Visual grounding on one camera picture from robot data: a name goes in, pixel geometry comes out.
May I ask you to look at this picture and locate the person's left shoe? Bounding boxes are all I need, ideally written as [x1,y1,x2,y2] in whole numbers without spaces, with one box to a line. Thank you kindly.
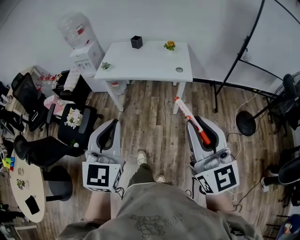
[137,151,148,165]

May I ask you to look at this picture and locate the black round fan base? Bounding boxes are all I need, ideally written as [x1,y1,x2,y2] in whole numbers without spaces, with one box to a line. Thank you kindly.
[235,110,257,137]

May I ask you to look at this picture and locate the person's right forearm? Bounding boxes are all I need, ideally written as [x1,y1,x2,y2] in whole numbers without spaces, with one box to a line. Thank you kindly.
[205,191,235,213]

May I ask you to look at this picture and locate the clear bag with red print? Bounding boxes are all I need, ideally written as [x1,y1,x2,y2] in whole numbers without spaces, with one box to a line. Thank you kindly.
[35,70,59,96]

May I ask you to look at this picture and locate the white table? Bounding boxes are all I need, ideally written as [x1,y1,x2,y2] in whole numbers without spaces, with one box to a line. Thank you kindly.
[93,41,194,115]

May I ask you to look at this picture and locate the white floor cable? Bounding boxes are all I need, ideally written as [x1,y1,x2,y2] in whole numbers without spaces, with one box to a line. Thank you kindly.
[231,93,258,165]

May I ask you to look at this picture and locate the black mesh office chair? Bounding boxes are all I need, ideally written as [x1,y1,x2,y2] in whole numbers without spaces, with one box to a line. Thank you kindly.
[11,72,51,132]

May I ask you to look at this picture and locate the black square pen holder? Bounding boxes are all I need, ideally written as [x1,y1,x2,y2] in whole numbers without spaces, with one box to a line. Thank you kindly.
[130,35,143,50]

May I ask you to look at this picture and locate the orange flower potted plant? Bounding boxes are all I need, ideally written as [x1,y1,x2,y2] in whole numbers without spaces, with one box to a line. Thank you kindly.
[163,40,176,52]

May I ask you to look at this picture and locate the person's olive trousers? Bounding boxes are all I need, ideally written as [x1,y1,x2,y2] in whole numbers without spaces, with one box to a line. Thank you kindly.
[127,163,174,188]

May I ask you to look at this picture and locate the beige oval table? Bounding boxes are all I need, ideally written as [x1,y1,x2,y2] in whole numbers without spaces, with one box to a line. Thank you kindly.
[9,150,45,223]

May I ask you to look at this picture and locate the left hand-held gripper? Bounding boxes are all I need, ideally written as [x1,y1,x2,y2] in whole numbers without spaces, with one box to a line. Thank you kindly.
[82,119,126,194]

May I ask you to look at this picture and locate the black fan head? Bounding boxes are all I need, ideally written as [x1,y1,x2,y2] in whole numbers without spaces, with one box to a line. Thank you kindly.
[267,71,300,131]

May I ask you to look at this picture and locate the white flower bouquet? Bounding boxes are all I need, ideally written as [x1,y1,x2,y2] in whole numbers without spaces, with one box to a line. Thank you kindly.
[64,107,83,129]

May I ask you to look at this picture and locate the white checked cloth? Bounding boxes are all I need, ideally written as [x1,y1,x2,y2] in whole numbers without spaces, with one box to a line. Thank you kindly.
[64,69,80,91]

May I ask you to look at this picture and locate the black cabinet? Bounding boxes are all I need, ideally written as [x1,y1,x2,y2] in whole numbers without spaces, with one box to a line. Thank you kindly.
[52,70,92,106]

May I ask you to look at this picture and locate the clear plastic bag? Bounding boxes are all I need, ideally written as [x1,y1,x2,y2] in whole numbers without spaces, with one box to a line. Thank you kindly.
[109,80,128,96]

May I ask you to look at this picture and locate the black wallet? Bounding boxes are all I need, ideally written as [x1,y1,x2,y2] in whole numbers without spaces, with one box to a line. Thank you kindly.
[24,195,40,215]

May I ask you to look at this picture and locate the person's left forearm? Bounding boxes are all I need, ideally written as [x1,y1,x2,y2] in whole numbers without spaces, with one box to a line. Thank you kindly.
[84,191,113,222]

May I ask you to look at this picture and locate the white water dispenser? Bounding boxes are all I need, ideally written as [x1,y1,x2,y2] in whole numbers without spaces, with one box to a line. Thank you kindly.
[69,40,108,93]

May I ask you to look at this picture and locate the black metal rack frame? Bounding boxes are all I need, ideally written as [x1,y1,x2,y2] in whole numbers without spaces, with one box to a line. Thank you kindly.
[212,0,300,113]

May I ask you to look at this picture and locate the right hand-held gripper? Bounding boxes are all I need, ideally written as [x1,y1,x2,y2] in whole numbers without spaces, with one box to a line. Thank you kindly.
[187,116,240,195]

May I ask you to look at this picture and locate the pink box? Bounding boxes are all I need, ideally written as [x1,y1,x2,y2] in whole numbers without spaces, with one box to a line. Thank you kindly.
[44,95,75,117]

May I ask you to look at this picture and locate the red and white marker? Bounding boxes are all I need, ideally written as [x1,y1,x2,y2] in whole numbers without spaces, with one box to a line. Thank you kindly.
[173,96,211,146]

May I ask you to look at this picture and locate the black chair holding flowers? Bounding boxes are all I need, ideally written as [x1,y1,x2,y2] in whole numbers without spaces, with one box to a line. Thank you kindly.
[46,103,104,150]

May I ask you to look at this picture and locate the person's beige printed shirt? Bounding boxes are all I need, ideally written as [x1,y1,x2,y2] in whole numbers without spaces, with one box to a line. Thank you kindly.
[57,182,264,240]

